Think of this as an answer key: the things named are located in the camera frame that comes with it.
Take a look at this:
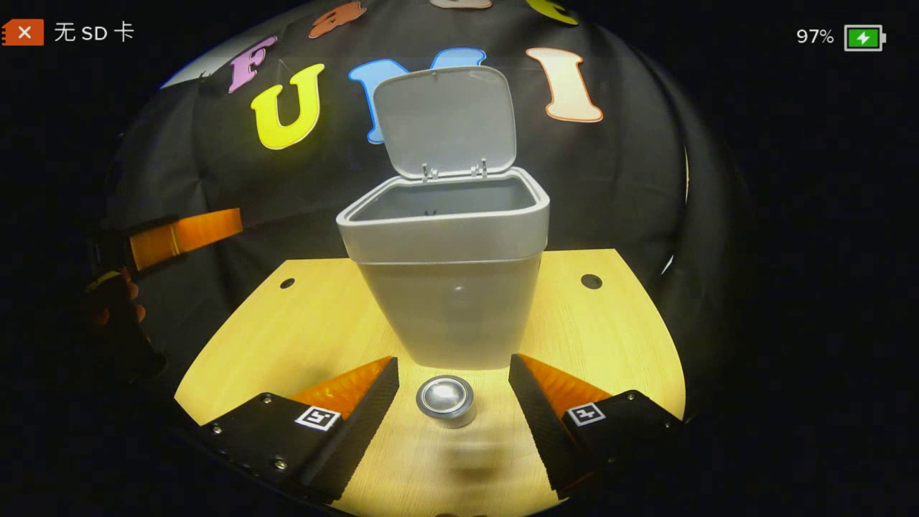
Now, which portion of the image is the wooden desktop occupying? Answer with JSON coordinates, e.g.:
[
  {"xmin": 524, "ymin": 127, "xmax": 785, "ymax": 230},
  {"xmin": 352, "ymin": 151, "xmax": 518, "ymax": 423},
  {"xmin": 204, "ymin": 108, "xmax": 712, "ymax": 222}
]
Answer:
[{"xmin": 174, "ymin": 249, "xmax": 686, "ymax": 517}]

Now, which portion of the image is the silver pop can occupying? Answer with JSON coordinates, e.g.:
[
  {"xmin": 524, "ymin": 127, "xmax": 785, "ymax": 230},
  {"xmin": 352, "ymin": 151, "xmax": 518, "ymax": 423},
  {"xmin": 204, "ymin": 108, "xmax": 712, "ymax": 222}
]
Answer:
[{"xmin": 416, "ymin": 375, "xmax": 476, "ymax": 429}]

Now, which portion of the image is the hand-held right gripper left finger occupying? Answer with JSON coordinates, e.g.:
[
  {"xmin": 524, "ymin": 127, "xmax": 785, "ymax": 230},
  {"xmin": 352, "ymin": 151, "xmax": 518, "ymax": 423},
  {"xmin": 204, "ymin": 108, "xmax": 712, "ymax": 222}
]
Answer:
[{"xmin": 197, "ymin": 356, "xmax": 400, "ymax": 503}]

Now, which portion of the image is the white desktop garbage bin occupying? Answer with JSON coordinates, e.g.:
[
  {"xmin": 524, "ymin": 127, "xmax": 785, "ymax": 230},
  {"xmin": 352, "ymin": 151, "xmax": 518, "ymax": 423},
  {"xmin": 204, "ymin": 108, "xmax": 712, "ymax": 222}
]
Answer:
[{"xmin": 336, "ymin": 66, "xmax": 551, "ymax": 371}]

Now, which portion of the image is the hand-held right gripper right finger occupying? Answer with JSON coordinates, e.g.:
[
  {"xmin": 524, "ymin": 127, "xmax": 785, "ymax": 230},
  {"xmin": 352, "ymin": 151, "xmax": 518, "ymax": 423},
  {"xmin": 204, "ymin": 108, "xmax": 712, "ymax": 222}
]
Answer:
[{"xmin": 508, "ymin": 353, "xmax": 683, "ymax": 500}]

